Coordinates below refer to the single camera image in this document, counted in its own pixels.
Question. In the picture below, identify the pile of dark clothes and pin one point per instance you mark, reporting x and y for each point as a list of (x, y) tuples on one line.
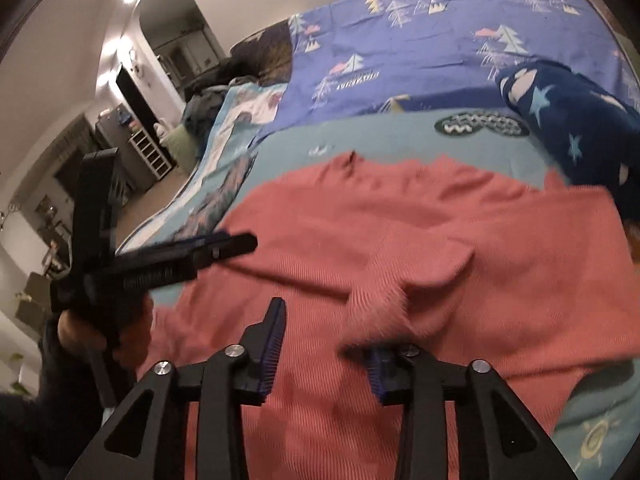
[(205, 100)]

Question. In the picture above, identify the dark brown patterned cloth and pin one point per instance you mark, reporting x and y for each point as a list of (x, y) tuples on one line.
[(272, 55)]

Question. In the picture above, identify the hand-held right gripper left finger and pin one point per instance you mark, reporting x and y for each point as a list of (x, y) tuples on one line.
[(275, 350)]

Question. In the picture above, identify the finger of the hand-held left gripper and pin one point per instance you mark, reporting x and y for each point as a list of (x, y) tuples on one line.
[(230, 247), (175, 246)]

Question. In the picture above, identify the person's left forearm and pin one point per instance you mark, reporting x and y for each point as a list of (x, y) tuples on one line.
[(45, 410)]

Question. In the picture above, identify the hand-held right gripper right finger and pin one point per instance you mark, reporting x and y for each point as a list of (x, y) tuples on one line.
[(378, 375)]

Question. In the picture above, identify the purple tree-print bedsheet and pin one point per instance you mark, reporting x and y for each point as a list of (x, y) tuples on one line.
[(400, 50)]

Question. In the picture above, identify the white cubby shelf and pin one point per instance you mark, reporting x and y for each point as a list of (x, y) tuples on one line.
[(150, 155)]

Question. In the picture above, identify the grey cabinet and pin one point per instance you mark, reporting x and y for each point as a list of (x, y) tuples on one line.
[(112, 125)]

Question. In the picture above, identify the teal printed blanket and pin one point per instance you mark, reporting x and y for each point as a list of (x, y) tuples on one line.
[(380, 135)]

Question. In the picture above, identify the pink ribbed sweater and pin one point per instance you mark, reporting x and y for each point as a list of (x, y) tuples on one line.
[(425, 240)]

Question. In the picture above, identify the green pouf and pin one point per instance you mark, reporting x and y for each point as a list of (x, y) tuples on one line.
[(182, 150)]

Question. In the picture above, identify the navy star-print cloth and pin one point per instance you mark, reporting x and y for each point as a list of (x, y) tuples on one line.
[(575, 110)]

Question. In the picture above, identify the person's left hand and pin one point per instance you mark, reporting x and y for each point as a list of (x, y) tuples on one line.
[(137, 330)]

